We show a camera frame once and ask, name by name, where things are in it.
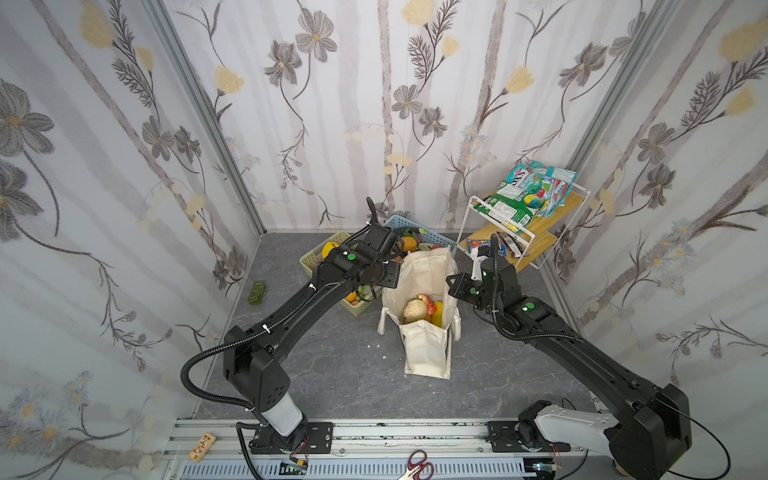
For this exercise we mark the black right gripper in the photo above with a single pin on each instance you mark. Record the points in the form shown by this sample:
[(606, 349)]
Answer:
[(459, 287)]

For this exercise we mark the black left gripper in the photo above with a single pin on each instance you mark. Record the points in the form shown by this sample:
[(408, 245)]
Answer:
[(384, 245)]

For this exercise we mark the red toy apple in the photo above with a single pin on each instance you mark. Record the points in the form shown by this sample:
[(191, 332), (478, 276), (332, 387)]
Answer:
[(429, 304)]

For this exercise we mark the beige toy garlic bulb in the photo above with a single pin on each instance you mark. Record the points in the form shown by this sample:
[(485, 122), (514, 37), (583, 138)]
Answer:
[(414, 311)]

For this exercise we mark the floral canvas tote bag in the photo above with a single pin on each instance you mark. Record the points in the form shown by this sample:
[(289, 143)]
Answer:
[(427, 348)]

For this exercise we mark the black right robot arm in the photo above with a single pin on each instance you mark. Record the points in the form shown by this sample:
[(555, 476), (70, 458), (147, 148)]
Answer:
[(645, 429)]

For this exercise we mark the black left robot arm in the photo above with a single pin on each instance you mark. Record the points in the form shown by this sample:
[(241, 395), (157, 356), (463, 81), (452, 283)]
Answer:
[(252, 357)]

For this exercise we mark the blue M&M candy bag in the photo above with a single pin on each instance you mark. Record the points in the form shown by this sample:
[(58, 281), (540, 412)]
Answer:
[(482, 247)]

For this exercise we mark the green plastic fruit basket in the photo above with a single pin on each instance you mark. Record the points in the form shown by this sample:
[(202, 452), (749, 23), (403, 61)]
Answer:
[(317, 268)]

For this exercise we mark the orange toy tangerine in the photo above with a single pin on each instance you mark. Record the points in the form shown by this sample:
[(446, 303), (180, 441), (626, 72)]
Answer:
[(409, 244)]

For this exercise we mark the blue plastic vegetable basket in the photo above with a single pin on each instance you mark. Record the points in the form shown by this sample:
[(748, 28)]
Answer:
[(406, 228)]

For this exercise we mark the yellow toy bell pepper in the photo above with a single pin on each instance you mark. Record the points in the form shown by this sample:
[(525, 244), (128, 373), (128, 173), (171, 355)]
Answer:
[(328, 248)]

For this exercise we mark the green snack packet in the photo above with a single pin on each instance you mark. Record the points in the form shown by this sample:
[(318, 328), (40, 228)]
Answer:
[(512, 206)]

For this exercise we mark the small green toy on floor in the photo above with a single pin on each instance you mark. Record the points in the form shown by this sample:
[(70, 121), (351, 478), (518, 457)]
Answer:
[(257, 292)]

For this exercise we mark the teal snack packet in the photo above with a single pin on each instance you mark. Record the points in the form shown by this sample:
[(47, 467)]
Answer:
[(542, 188)]

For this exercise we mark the wooden tag block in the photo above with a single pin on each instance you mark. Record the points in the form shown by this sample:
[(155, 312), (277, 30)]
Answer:
[(202, 447)]

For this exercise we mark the white wire wooden shelf rack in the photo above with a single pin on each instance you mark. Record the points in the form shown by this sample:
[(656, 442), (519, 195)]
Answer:
[(536, 241)]

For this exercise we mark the red handled scissors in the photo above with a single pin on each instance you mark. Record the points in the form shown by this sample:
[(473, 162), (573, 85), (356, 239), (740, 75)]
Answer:
[(418, 467)]

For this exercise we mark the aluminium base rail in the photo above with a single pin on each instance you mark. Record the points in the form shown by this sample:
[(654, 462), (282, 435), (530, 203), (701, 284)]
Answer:
[(379, 449)]

